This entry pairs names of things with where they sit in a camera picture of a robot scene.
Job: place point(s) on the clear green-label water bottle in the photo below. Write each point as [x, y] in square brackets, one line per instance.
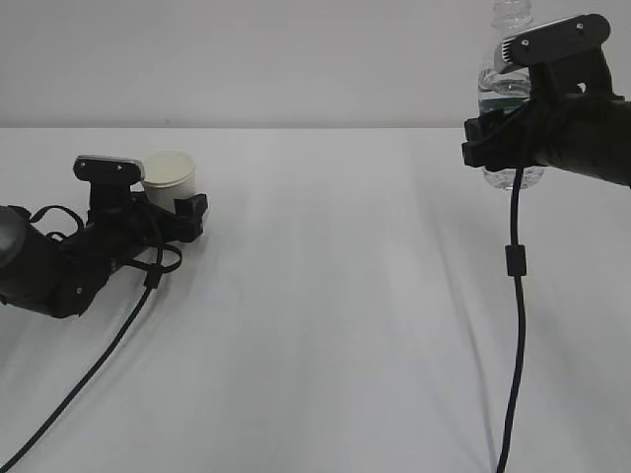
[506, 91]

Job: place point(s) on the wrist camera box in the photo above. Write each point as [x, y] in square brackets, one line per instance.
[108, 170]
[550, 42]

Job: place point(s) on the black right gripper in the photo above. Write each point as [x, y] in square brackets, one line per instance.
[574, 121]

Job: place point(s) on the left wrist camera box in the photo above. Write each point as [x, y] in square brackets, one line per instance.
[108, 170]

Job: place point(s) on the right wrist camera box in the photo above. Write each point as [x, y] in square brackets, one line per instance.
[550, 42]

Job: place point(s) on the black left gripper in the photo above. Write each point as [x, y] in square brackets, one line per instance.
[124, 229]

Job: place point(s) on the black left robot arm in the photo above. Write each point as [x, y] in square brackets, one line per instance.
[31, 260]

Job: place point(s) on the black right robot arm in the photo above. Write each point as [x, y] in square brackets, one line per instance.
[573, 121]

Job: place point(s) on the white paper cup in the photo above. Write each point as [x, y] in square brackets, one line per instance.
[168, 176]

